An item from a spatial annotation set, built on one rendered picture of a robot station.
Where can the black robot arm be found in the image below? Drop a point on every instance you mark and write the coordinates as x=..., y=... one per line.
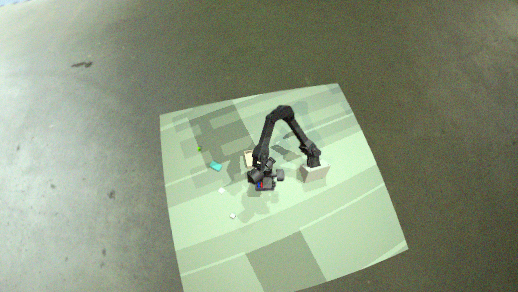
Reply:
x=261, y=151

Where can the teal flat block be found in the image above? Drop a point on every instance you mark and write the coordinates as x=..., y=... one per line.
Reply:
x=215, y=166

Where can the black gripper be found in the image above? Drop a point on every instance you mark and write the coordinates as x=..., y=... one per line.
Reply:
x=279, y=174

